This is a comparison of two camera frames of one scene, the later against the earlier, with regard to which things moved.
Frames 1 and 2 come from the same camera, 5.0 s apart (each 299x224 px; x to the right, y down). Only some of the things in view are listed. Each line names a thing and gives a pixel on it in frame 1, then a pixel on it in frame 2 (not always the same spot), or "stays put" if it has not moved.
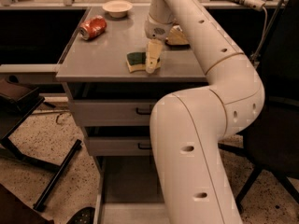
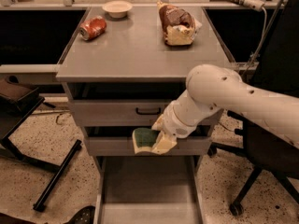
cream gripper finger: x=153 y=55 -> x=159 y=123
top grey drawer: x=113 y=112 stays put
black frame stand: x=16 y=106 stays put
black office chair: x=272 y=146 stays put
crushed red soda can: x=92 y=28 stays put
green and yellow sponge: x=136 y=61 -> x=143 y=139
